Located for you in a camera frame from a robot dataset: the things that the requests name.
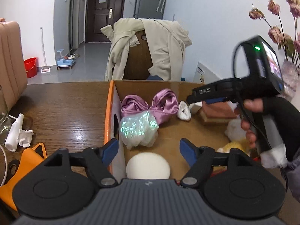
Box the iridescent white plastic bag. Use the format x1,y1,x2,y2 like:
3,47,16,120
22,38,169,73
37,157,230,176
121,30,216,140
119,111,159,150

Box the right gloved hand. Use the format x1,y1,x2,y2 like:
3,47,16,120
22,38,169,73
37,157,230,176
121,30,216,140
244,97,299,161

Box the pink textured vase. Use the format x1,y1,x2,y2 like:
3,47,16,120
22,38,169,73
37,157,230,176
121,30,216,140
281,60,299,102

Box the yellow white plush toy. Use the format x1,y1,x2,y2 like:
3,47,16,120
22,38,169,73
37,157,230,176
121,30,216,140
217,119,251,155

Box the pink artificial flowers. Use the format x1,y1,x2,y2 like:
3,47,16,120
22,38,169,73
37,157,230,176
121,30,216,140
249,0,299,67

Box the white sock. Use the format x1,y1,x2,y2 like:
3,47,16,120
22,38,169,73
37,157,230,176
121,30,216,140
176,101,191,121

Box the white foam ball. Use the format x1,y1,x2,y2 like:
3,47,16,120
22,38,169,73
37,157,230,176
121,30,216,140
126,152,171,180

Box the brown flat box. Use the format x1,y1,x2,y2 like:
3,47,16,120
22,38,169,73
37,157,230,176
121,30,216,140
199,102,237,125

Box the red orange cardboard box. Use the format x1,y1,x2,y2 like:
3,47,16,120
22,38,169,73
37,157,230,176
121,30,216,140
104,80,261,183

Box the orange black pouch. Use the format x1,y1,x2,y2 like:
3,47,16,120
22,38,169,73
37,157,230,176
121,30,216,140
1,143,47,211

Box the purple satin cloth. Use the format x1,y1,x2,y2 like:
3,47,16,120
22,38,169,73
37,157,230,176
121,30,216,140
121,88,179,125

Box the crumpled white tissue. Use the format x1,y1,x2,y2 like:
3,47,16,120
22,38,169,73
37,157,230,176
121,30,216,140
18,130,34,148

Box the white spray bottle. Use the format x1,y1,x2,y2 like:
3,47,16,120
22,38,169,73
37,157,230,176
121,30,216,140
4,113,24,152

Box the beige jacket on chair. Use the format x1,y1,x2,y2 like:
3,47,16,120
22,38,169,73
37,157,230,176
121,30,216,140
101,18,192,81

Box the clear plastic wrapped package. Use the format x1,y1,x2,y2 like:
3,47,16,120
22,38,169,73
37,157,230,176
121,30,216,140
0,86,12,146

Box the blue pet feeder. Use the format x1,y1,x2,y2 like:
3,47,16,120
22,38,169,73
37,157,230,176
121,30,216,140
56,49,76,70

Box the wooden chair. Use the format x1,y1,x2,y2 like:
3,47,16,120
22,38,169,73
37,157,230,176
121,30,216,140
123,31,153,80

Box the red plastic bucket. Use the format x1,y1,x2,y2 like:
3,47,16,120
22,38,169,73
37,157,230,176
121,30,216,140
24,57,38,79

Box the pink suitcase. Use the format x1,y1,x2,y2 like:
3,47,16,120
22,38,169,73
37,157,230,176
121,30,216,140
0,20,27,109

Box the dark brown entrance door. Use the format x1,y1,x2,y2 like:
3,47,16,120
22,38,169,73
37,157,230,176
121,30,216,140
85,0,125,43

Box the white board against wall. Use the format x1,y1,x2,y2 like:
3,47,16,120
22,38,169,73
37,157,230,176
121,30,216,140
193,62,221,84

